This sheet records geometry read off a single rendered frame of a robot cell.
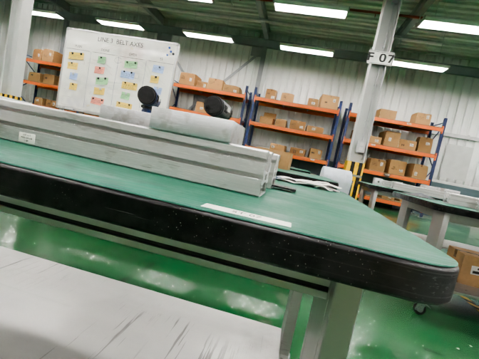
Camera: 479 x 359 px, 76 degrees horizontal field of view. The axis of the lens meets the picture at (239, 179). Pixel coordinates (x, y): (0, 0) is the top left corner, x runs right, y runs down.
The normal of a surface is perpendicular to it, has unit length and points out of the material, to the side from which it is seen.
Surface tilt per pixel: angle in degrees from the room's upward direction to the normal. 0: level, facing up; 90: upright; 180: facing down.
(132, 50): 90
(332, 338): 90
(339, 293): 90
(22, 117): 90
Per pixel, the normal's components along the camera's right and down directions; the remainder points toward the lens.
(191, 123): -0.21, 0.04
